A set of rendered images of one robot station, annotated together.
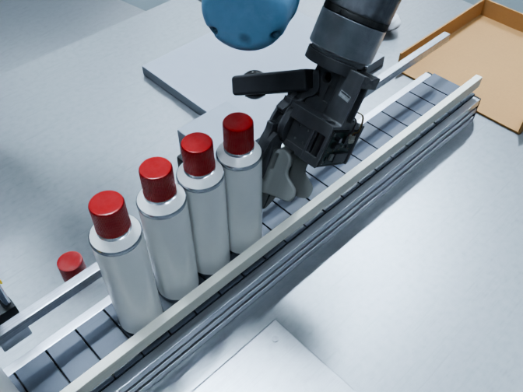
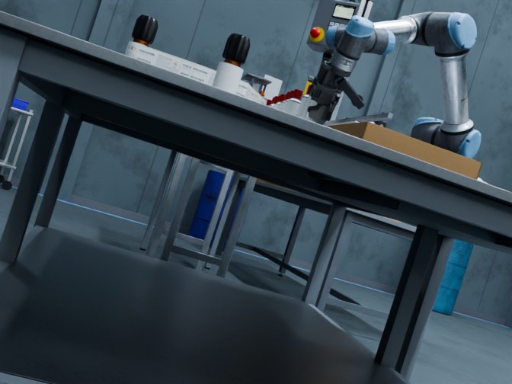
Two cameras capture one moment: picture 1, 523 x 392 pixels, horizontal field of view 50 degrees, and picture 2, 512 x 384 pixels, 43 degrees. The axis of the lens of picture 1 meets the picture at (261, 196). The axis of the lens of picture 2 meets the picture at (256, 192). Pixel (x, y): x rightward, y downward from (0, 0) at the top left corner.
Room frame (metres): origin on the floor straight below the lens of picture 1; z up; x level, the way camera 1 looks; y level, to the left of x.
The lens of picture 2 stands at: (1.44, -1.81, 0.67)
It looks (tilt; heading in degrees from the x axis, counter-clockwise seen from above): 0 degrees down; 121
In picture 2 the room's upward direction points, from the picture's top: 18 degrees clockwise
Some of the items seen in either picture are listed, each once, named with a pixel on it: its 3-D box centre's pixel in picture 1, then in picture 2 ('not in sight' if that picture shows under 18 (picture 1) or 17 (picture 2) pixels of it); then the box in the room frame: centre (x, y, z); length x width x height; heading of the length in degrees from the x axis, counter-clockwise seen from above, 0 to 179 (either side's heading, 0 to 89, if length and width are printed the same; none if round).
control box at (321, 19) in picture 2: not in sight; (336, 27); (0.21, 0.40, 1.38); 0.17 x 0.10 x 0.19; 9
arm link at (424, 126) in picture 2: not in sight; (427, 136); (0.62, 0.61, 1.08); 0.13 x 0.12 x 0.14; 166
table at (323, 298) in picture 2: not in sight; (308, 248); (-0.78, 2.83, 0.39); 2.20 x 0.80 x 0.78; 143
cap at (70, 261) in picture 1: (72, 267); not in sight; (0.43, 0.25, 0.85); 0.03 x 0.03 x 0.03
